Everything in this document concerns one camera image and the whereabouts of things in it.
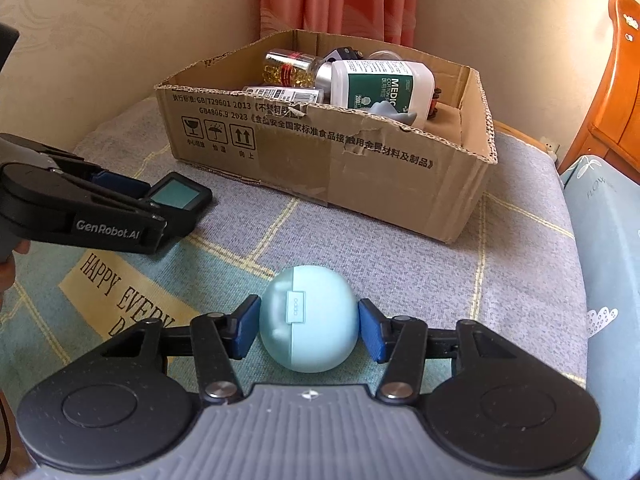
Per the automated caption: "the light blue oval case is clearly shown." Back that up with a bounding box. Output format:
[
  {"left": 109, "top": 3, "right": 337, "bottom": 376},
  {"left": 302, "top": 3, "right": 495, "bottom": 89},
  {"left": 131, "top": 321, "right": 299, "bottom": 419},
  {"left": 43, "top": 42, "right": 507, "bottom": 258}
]
[{"left": 259, "top": 266, "right": 359, "bottom": 374}]

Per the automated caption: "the fish oil capsule bottle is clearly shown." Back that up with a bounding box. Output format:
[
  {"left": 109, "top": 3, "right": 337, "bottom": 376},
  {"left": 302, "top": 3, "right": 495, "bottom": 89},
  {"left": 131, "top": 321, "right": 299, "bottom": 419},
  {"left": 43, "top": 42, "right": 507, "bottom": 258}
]
[{"left": 262, "top": 49, "right": 332, "bottom": 96}]

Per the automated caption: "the grey elephant toy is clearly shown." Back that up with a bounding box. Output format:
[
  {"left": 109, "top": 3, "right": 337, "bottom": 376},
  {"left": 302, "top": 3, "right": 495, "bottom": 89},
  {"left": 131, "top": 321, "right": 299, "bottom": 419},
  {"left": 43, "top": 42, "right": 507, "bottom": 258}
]
[{"left": 367, "top": 101, "right": 416, "bottom": 126}]

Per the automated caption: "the barcode packet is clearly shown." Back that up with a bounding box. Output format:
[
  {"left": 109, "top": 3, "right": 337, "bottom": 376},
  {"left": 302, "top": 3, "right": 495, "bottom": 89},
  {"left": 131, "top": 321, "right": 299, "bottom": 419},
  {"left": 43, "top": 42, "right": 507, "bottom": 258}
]
[{"left": 243, "top": 86, "right": 324, "bottom": 103}]

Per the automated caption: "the white medicine bottle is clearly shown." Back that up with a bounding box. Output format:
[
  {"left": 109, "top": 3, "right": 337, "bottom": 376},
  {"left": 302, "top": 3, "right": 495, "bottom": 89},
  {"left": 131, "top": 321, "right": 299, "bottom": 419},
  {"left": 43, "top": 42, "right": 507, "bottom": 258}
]
[{"left": 330, "top": 60, "right": 435, "bottom": 129}]

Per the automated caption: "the black digital timer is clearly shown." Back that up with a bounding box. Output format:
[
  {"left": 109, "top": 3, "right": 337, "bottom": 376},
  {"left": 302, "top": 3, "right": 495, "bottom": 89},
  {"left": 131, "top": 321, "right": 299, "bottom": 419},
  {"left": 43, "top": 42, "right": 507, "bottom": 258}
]
[{"left": 145, "top": 171, "right": 214, "bottom": 240}]

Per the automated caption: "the clear plastic jar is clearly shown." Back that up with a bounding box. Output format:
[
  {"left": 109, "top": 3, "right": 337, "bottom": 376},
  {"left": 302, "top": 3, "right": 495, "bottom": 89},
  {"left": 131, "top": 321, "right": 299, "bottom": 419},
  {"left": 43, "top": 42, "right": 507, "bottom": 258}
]
[{"left": 368, "top": 50, "right": 402, "bottom": 61}]

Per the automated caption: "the person left hand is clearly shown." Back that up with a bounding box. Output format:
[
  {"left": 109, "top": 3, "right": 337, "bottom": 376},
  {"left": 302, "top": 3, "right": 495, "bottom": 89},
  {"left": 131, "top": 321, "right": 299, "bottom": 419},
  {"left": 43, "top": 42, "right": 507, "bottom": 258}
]
[{"left": 0, "top": 240, "right": 30, "bottom": 304}]

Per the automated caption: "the plaid blanket mat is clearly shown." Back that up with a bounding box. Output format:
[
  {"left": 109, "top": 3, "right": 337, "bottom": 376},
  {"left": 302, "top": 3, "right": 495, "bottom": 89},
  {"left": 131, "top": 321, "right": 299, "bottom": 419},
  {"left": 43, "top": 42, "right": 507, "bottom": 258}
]
[{"left": 1, "top": 98, "right": 587, "bottom": 405}]

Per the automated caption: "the cardboard box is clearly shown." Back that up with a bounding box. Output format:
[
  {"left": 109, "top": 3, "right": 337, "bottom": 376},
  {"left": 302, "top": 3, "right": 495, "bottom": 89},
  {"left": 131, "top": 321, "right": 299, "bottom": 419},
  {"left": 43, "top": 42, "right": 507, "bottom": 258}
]
[{"left": 155, "top": 29, "right": 498, "bottom": 243}]

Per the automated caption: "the white power plug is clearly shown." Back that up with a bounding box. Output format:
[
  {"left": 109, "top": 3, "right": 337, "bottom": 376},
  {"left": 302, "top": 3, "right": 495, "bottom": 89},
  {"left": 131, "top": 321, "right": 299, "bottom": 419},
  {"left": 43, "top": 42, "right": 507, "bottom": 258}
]
[{"left": 540, "top": 136, "right": 560, "bottom": 162}]

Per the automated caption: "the light blue bed sheet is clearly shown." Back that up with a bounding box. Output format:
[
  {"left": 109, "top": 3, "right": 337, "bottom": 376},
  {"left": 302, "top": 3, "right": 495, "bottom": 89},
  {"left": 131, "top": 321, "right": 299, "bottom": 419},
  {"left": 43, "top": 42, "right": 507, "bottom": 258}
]
[{"left": 561, "top": 156, "right": 640, "bottom": 479}]

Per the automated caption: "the orange wooden headboard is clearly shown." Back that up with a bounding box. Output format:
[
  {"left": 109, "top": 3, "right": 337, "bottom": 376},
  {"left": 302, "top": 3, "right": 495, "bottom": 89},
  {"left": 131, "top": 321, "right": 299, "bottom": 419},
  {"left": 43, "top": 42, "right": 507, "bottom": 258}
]
[{"left": 560, "top": 0, "right": 640, "bottom": 182}]

